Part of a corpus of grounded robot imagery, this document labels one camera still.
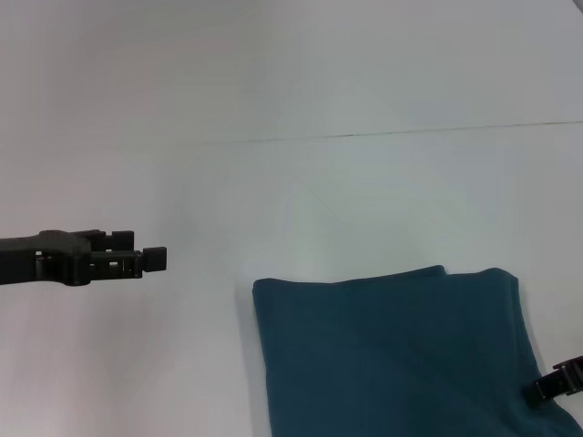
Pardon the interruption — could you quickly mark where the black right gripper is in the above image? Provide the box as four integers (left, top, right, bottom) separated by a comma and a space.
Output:
527, 354, 583, 406

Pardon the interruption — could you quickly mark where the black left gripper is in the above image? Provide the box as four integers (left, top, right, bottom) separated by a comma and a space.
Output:
0, 229, 169, 288

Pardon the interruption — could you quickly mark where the teal blue shirt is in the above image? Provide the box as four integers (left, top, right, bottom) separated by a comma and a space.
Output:
252, 264, 583, 437

